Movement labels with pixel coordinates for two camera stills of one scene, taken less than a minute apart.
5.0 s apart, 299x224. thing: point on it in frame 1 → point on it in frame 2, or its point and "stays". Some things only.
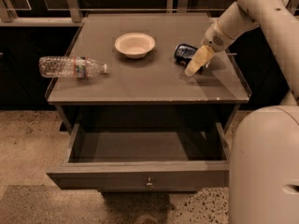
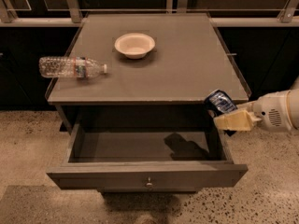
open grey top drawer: (143, 158) stays
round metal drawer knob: (149, 184) stays
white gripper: (214, 40) → (271, 111)
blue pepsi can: (183, 54) → (220, 103)
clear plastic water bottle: (69, 66) stays
